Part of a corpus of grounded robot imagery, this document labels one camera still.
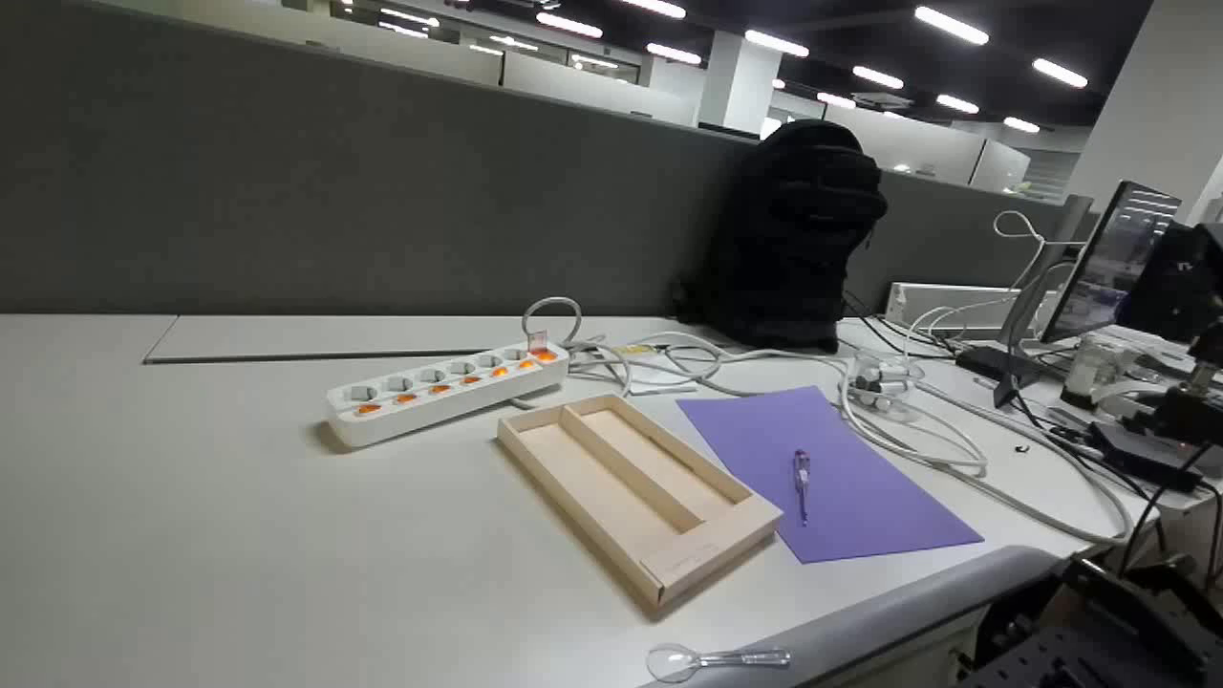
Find clear tester pen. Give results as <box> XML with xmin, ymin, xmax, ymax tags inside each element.
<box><xmin>789</xmin><ymin>442</ymin><xmax>818</xmax><ymax>523</ymax></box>

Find shallow wooden divided box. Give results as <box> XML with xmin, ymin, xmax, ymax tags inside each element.
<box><xmin>493</xmin><ymin>388</ymin><xmax>789</xmax><ymax>617</ymax></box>

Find white rectangular device box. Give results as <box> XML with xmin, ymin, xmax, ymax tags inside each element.
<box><xmin>885</xmin><ymin>280</ymin><xmax>1025</xmax><ymax>336</ymax></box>

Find white power strip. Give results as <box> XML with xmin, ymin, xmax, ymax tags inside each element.
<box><xmin>320</xmin><ymin>336</ymin><xmax>574</xmax><ymax>449</ymax></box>

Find black backpack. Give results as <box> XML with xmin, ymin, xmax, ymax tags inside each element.
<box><xmin>692</xmin><ymin>118</ymin><xmax>892</xmax><ymax>354</ymax></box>

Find clear plastic spoon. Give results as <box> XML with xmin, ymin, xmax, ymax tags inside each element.
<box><xmin>641</xmin><ymin>637</ymin><xmax>797</xmax><ymax>688</ymax></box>

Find ceiling light strip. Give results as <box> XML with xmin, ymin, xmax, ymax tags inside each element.
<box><xmin>1030</xmin><ymin>53</ymin><xmax>1092</xmax><ymax>90</ymax></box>
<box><xmin>536</xmin><ymin>7</ymin><xmax>608</xmax><ymax>40</ymax></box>
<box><xmin>743</xmin><ymin>28</ymin><xmax>816</xmax><ymax>62</ymax></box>
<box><xmin>909</xmin><ymin>3</ymin><xmax>993</xmax><ymax>49</ymax></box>

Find gray office partition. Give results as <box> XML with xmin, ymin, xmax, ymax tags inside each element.
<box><xmin>0</xmin><ymin>0</ymin><xmax>1100</xmax><ymax>319</ymax></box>

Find black monitor stand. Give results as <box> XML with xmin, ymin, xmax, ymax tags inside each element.
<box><xmin>951</xmin><ymin>336</ymin><xmax>1062</xmax><ymax>412</ymax></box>

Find computer monitor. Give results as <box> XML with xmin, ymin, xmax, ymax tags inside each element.
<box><xmin>1039</xmin><ymin>180</ymin><xmax>1185</xmax><ymax>343</ymax></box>

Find dark desk equipment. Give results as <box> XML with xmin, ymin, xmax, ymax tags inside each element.
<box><xmin>1118</xmin><ymin>220</ymin><xmax>1223</xmax><ymax>343</ymax></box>

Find white power strip cable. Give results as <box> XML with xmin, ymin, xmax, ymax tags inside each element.
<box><xmin>520</xmin><ymin>293</ymin><xmax>770</xmax><ymax>402</ymax></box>

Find long white cable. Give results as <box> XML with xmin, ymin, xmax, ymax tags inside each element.
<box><xmin>834</xmin><ymin>350</ymin><xmax>1136</xmax><ymax>550</ymax></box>

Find black metal mounting frame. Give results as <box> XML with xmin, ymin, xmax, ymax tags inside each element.
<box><xmin>966</xmin><ymin>555</ymin><xmax>1223</xmax><ymax>688</ymax></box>

